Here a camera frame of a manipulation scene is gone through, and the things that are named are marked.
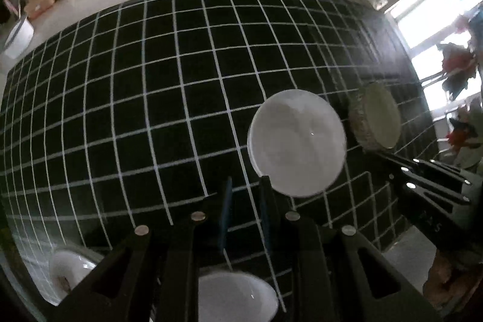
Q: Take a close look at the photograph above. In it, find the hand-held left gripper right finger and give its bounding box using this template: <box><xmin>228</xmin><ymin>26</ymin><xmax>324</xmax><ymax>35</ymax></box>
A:
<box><xmin>260</xmin><ymin>175</ymin><xmax>440</xmax><ymax>322</ymax></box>

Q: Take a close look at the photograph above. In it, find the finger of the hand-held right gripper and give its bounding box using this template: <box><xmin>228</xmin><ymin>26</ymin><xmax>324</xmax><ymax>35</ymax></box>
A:
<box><xmin>372</xmin><ymin>151</ymin><xmax>474</xmax><ymax>187</ymax></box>
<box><xmin>390</xmin><ymin>166</ymin><xmax>472</xmax><ymax>206</ymax></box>

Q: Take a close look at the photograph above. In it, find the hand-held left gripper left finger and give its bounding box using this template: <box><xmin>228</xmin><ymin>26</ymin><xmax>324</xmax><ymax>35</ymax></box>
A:
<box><xmin>55</xmin><ymin>177</ymin><xmax>235</xmax><ymax>322</ymax></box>

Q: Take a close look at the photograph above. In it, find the grey patterned bowl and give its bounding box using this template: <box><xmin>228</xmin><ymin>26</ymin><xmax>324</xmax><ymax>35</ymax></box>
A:
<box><xmin>348</xmin><ymin>81</ymin><xmax>401</xmax><ymax>151</ymax></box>

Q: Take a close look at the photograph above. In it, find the person's right hand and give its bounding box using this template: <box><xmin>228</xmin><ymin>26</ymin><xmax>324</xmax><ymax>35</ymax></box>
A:
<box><xmin>423</xmin><ymin>250</ymin><xmax>483</xmax><ymax>311</ymax></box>

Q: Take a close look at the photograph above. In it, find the white bowl bottom centre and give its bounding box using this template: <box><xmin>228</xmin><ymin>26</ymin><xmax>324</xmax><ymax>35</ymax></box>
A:
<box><xmin>196</xmin><ymin>271</ymin><xmax>280</xmax><ymax>322</ymax></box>

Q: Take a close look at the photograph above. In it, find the pile of colourful clothes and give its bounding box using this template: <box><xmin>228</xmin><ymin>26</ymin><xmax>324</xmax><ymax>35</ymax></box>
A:
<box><xmin>438</xmin><ymin>16</ymin><xmax>483</xmax><ymax>168</ymax></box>

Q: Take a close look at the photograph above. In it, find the black white checkered tablecloth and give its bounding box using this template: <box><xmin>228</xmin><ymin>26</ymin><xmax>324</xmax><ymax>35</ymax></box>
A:
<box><xmin>0</xmin><ymin>0</ymin><xmax>440</xmax><ymax>322</ymax></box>

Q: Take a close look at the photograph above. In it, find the glass balcony door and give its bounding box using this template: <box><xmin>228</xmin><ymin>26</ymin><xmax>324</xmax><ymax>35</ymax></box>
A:
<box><xmin>385</xmin><ymin>0</ymin><xmax>483</xmax><ymax>119</ymax></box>

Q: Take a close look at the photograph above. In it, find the white bucket grey rim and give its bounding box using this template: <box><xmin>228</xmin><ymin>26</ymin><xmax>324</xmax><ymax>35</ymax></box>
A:
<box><xmin>3</xmin><ymin>16</ymin><xmax>35</xmax><ymax>59</ymax></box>

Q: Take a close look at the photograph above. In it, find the large cardboard box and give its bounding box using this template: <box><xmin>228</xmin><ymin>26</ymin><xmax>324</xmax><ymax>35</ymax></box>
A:
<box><xmin>23</xmin><ymin>0</ymin><xmax>57</xmax><ymax>20</ymax></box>

